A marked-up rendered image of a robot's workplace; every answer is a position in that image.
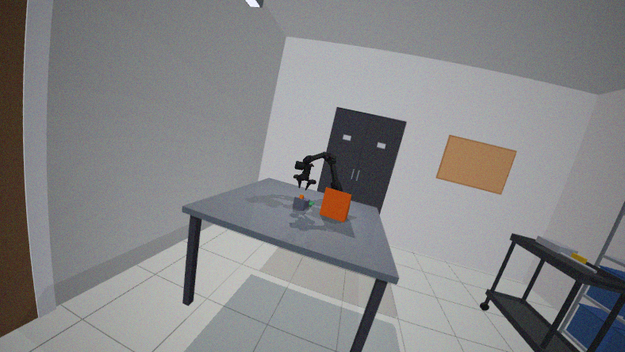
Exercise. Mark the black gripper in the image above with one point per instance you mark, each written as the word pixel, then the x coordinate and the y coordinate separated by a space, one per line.
pixel 309 182

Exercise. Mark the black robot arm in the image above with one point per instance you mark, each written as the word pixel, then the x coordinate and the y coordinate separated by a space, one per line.
pixel 307 167

